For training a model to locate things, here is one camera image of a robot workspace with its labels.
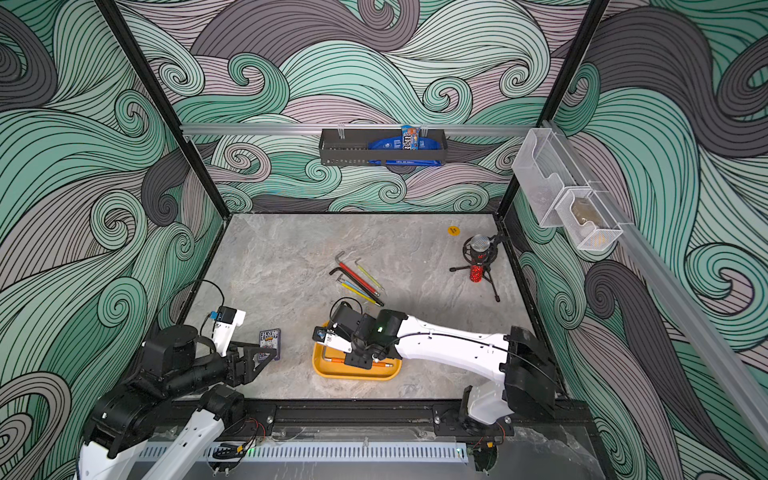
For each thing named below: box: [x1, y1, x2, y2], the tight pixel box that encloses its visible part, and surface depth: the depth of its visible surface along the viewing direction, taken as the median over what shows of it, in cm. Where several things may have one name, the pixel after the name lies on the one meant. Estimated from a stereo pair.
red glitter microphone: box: [469, 234, 491, 283], surface depth 83 cm
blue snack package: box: [367, 125, 443, 166], surface depth 93 cm
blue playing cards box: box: [258, 328, 281, 362], surface depth 87 cm
